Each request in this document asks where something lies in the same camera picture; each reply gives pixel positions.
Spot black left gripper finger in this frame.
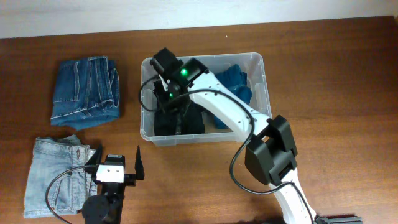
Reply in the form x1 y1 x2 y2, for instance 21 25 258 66
134 146 145 180
85 145 103 166

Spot black garment with tape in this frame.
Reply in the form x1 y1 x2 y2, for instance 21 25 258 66
154 103 205 136

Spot light blue jeans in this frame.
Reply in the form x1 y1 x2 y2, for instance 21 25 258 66
24 135 97 218

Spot clear plastic storage bin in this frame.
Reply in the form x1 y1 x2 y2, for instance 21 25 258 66
140 52 272 146

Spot teal blue shirt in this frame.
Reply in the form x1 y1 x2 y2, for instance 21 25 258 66
213 63 253 130

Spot dark blue jeans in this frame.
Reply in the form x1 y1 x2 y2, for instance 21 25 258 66
50 56 120 131

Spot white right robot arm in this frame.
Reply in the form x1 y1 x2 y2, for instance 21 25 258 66
150 48 317 223

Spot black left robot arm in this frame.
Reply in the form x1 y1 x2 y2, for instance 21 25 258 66
82 147 145 224

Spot black left camera cable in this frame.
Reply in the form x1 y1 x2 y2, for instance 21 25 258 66
45 164 94 224

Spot black camera cable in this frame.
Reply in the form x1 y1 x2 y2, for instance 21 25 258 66
138 74 317 224
45 164 94 224

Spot black right camera cable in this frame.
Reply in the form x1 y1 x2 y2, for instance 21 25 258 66
138 74 317 224

